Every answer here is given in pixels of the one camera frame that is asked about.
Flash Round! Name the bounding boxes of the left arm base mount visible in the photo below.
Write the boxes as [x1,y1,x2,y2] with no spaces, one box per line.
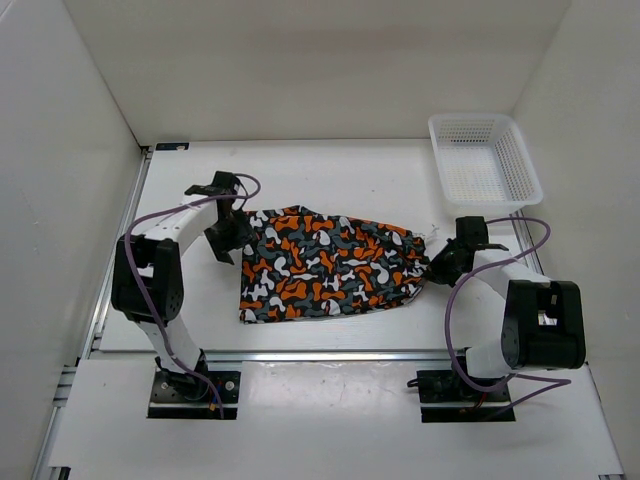
[147,368,241,420]

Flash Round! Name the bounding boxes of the orange camouflage shorts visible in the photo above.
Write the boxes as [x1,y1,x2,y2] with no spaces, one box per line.
[239,205,430,324]

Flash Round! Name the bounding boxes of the left aluminium rail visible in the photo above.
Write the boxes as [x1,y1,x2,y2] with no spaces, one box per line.
[79,144,152,356]

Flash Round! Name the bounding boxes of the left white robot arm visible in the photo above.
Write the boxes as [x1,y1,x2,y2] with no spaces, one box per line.
[111,171,261,400]

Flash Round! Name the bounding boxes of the white plastic mesh basket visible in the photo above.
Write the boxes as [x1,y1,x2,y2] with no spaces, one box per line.
[428,113,543,217]

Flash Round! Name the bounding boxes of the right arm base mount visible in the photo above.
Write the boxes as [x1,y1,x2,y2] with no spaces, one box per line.
[406,370,516,424]

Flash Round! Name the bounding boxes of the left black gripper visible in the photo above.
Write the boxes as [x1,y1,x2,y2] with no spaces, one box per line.
[203,208,257,264]

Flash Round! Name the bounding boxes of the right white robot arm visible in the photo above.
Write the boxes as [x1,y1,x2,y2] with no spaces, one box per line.
[427,216,586,400]

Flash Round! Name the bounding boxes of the front aluminium rail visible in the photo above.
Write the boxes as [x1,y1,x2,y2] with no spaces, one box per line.
[87,348,466,365]

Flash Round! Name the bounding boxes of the aluminium rail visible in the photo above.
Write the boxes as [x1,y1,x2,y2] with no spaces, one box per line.
[87,348,466,365]
[79,144,152,356]
[510,210,544,274]

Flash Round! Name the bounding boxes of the right aluminium rail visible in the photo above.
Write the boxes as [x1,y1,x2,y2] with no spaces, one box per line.
[510,210,544,274]

